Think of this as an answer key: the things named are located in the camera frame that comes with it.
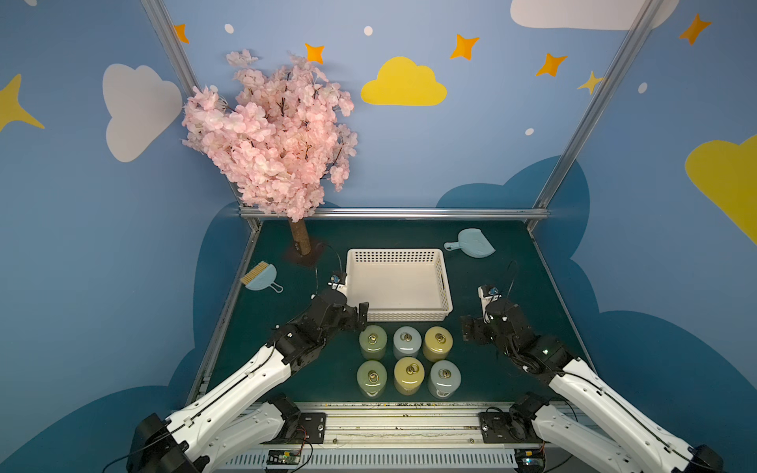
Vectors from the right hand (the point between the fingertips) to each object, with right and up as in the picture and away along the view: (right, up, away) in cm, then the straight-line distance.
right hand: (482, 312), depth 80 cm
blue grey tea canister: (-21, -8, +1) cm, 23 cm away
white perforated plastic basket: (-21, +5, +25) cm, 33 cm away
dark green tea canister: (-30, -15, -6) cm, 35 cm away
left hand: (-36, +4, -1) cm, 36 cm away
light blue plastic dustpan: (+9, +20, +36) cm, 42 cm away
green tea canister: (-30, -8, 0) cm, 31 cm away
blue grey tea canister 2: (-11, -16, -5) cm, 20 cm away
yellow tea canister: (-21, -15, -5) cm, 26 cm away
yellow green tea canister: (-12, -8, +1) cm, 15 cm away
